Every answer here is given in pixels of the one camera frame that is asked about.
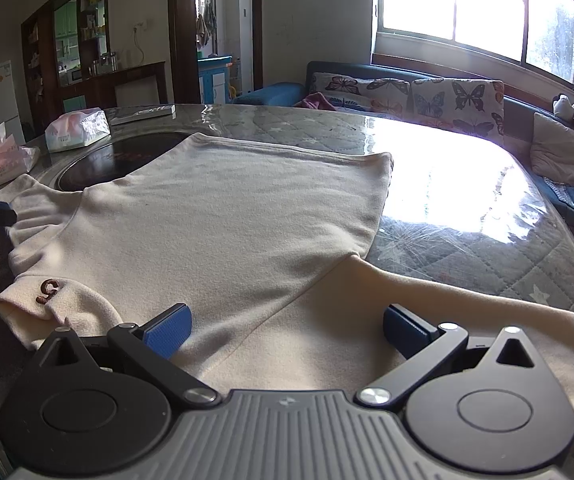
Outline panda plush toy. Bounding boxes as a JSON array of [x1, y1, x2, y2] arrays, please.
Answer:
[[552, 94, 574, 128]]

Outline blue sofa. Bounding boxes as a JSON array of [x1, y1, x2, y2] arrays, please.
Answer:
[[232, 60, 574, 266]]

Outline long butterfly print pillow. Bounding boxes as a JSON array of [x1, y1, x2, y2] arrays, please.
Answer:
[[309, 72, 413, 113]]

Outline window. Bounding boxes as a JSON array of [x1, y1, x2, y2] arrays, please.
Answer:
[[372, 0, 574, 93]]

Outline dark wooden door frame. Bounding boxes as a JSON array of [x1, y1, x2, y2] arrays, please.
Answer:
[[167, 0, 264, 106]]

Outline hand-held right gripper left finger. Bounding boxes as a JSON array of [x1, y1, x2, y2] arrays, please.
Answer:
[[17, 302, 223, 407]]

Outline black round induction cooktop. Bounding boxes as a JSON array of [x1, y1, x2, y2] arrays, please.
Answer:
[[57, 131, 190, 192]]

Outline grey remote control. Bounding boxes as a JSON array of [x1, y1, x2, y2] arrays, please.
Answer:
[[108, 105, 177, 127]]

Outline dark wooden wall cabinet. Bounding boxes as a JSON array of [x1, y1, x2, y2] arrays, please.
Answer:
[[20, 0, 168, 133]]

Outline square butterfly print pillow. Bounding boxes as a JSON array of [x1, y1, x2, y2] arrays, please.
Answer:
[[411, 77, 505, 138]]

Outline cream fleece sweater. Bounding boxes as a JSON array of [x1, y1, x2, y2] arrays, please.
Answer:
[[0, 132, 574, 421]]

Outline blue cabinet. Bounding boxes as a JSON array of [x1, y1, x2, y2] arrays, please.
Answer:
[[197, 55, 233, 103]]

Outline pink cloth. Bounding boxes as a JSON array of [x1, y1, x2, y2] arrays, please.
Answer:
[[294, 91, 338, 112]]

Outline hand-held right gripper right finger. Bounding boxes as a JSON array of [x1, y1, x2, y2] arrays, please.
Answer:
[[354, 303, 558, 406]]

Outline hanging towels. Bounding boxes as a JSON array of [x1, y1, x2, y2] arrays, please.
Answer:
[[196, 2, 218, 51]]

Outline grey pillow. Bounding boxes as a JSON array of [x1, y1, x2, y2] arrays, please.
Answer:
[[529, 111, 574, 193]]

